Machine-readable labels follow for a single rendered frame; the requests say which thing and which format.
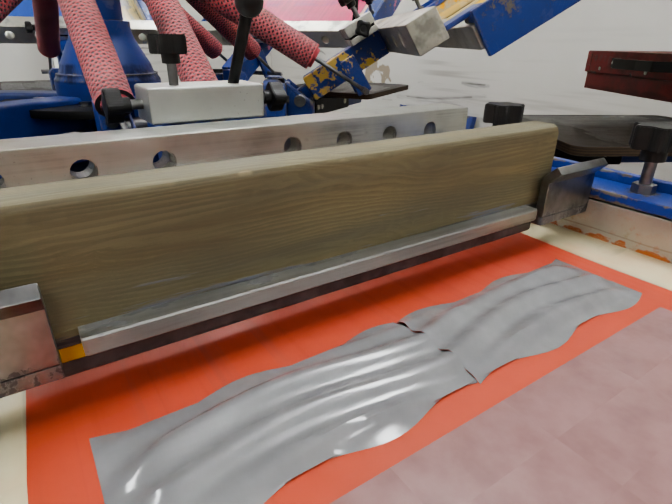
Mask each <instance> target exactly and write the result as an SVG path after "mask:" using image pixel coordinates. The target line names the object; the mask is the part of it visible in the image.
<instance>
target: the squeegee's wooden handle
mask: <svg viewBox="0 0 672 504"><path fill-rule="evenodd" d="M558 134H559V131H558V127H557V126H556V125H555V124H552V123H546V122H540V121H529V122H521V123H514V124H506V125H498V126H490V127H482V128H474V129H466V130H459V131H451V132H443V133H435V134H427V135H419V136H411V137H404V138H396V139H388V140H380V141H372V142H364V143H356V144H348V145H341V146H333V147H325V148H317V149H309V150H301V151H293V152H286V153H278V154H270V155H262V156H254V157H246V158H238V159H230V160H223V161H215V162H207V163H199V164H191V165H183V166H175V167H168V168H160V169H152V170H144V171H136V172H128V173H120V174H113V175H105V176H97V177H89V178H81V179H73V180H65V181H57V182H50V183H42V184H34V185H26V186H18V187H10V188H2V189H0V291H1V290H5V289H10V288H14V287H19V286H23V285H28V284H33V283H37V284H38V286H39V289H40V291H41V294H42V297H43V300H44V304H45V307H46V311H47V314H48V318H49V321H50V325H51V328H52V331H53V335H54V338H55V342H56V345H57V349H58V350H60V349H63V348H67V347H70V346H73V345H77V344H80V343H81V339H80V335H79V331H78V326H82V325H86V324H89V323H93V322H97V321H100V320H104V319H108V318H111V317H115V316H119V315H122V314H126V313H130V312H133V311H137V310H141V309H144V308H148V307H152V306H155V305H159V304H163V303H166V302H170V301H174V300H177V299H181V298H185V297H188V296H192V295H196V294H199V293H203V292H207V291H210V290H214V289H218V288H221V287H225V286H229V285H232V284H236V283H240V282H243V281H247V280H251V279H254V278H258V277H262V276H265V275H269V274H273V273H276V272H280V271H284V270H287V269H291V268H295V267H298V266H302V265H306V264H309V263H313V262H317V261H320V260H324V259H328V258H331V257H335V256H339V255H343V254H346V253H350V252H354V251H357V250H361V249H365V248H368V247H372V246H376V245H379V244H383V243H387V242H390V241H394V240H398V239H401V238H405V237H409V236H412V235H416V234H420V233H423V232H427V231H431V230H434V229H438V228H442V227H445V226H449V225H453V224H456V223H460V222H464V221H467V220H471V219H475V218H478V217H482V216H486V215H489V214H493V213H497V212H500V211H504V210H508V209H511V208H515V207H519V206H522V205H527V206H530V207H533V208H536V206H537V201H538V196H539V191H540V186H541V181H542V178H543V177H544V176H546V175H547V174H549V173H550V172H551V168H552V163H553V159H554V154H555V149H556V144H557V139H558Z"/></svg>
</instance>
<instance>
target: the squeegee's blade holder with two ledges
mask: <svg viewBox="0 0 672 504"><path fill-rule="evenodd" d="M536 215H537V208H533V207H530V206H527V205H522V206H519V207H515V208H511V209H508V210H504V211H500V212H497V213H493V214H489V215H486V216H482V217H478V218H475V219H471V220H467V221H464V222H460V223H456V224H453V225H449V226H445V227H442V228H438V229H434V230H431V231H427V232H423V233H420V234H416V235H412V236H409V237H405V238H401V239H398V240H394V241H390V242H387V243H383V244H379V245H376V246H372V247H368V248H365V249H361V250H357V251H354V252H350V253H346V254H343V255H339V256H335V257H331V258H328V259H324V260H320V261H317V262H313V263H309V264H306V265H302V266H298V267H295V268H291V269H287V270H284V271H280V272H276V273H273V274H269V275H265V276H262V277H258V278H254V279H251V280H247V281H243V282H240V283H236V284H232V285H229V286H225V287H221V288H218V289H214V290H210V291H207V292H203V293H199V294H196V295H192V296H188V297H185V298H181V299H177V300H174V301H170V302H166V303H163V304H159V305H155V306H152V307H148V308H144V309H141V310H137V311H133V312H130V313H126V314H122V315H119V316H115V317H111V318H108V319H104V320H100V321H97V322H93V323H89V324H86V325H82V326H78V331H79V335H80V339H81V343H82V346H83V350H84V353H85V356H91V355H95V354H98V353H101V352H104V351H108V350H111V349H114V348H118V347H121V346H124V345H127V344H131V343H134V342H137V341H141V340H144V339H147V338H150V337H154V336H157V335H160V334H163V333H167V332H170V331H173V330H177V329H180V328H183V327H186V326H190V325H193V324H196V323H200V322H203V321H206V320H209V319H213V318H216V317H219V316H222V315H226V314H229V313H232V312H236V311H239V310H242V309H245V308H249V307H252V306H255V305H259V304H262V303H265V302H268V301H272V300H275V299H278V298H281V297H285V296H288V295H291V294H295V293H298V292H301V291H304V290H308V289H311V288H314V287H318V286H321V285H324V284H327V283H331V282H334V281H337V280H340V279H344V278H347V277H350V276H354V275H357V274H360V273H363V272H367V271H370V270H373V269H377V268H380V267H383V266H386V265H390V264H393V263H396V262H400V261H403V260H406V259H409V258H413V257H416V256H419V255H422V254H426V253H429V252H432V251H436V250H439V249H442V248H445V247H449V246H452V245H455V244H459V243H462V242H465V241H468V240H472V239H475V238H478V237H481V236H485V235H488V234H491V233H495V232H498V231H501V230H504V229H508V228H511V227H514V226H518V225H521V224H524V223H527V222H531V221H534V220H535V219H536Z"/></svg>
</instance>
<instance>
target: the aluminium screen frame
mask: <svg viewBox="0 0 672 504"><path fill-rule="evenodd" d="M551 223H552V224H555V225H558V226H561V227H564V228H567V229H570V230H573V231H576V232H579V233H582V234H585V235H587V236H590V237H593V238H596V239H599V240H602V241H605V242H608V243H611V244H614V245H617V246H620V247H623V248H626V249H629V250H632V251H635V252H638V253H641V254H644V255H647V256H650V257H653V258H656V259H659V260H662V261H665V262H668V263H670V264H672V220H671V219H668V218H664V217H660V216H657V215H653V214H649V213H646V212H642V211H638V210H634V209H631V208H627V207H623V206H620V205H616V204H612V203H609V202H605V201H601V200H598V199H594V198H590V197H589V200H588V203H587V208H586V211H585V212H582V213H579V214H576V215H573V216H570V217H567V218H563V219H560V220H557V221H554V222H551Z"/></svg>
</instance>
